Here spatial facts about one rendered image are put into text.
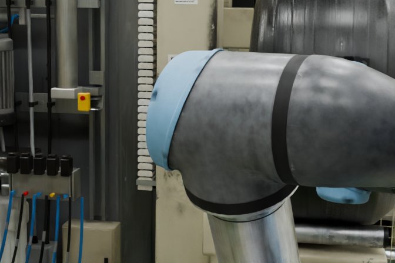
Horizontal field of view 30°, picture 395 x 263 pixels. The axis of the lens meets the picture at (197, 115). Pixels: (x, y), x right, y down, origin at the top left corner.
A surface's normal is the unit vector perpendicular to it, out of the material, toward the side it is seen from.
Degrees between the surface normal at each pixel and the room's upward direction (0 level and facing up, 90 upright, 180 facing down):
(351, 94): 58
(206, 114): 81
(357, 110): 70
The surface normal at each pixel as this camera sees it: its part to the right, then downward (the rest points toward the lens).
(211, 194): -0.50, 0.54
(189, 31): -0.17, 0.14
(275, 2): -0.37, -0.55
